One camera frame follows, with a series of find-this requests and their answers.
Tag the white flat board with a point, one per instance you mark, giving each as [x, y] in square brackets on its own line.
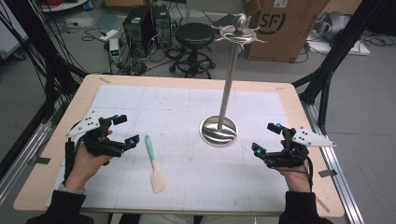
[358, 48]

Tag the black computer tower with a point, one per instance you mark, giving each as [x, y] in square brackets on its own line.
[162, 26]
[138, 29]

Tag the white device with green display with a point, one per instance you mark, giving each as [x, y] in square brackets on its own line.
[114, 48]

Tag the black round stool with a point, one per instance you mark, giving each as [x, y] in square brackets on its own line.
[194, 34]

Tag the black metal frame strut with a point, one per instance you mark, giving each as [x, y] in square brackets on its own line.
[40, 46]
[339, 46]

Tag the grey tape piece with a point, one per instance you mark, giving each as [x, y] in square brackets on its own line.
[43, 160]
[327, 173]

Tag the person's left hand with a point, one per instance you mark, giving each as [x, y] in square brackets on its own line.
[85, 166]

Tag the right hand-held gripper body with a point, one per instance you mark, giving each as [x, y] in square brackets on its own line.
[294, 149]

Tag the white grid mat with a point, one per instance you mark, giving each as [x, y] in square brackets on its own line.
[186, 174]

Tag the person's right hand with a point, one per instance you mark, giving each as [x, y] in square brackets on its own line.
[295, 179]

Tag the silver grey machine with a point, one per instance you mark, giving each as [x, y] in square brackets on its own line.
[333, 25]

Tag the brown cardboard box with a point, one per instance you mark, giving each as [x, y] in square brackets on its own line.
[288, 29]

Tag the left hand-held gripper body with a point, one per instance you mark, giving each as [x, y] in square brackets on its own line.
[96, 141]

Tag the white power strip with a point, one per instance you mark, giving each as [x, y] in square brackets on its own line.
[109, 35]

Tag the silver metal utensil stand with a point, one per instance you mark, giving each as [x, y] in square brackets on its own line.
[229, 77]

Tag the aluminium rail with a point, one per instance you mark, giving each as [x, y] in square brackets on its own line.
[21, 158]
[337, 174]

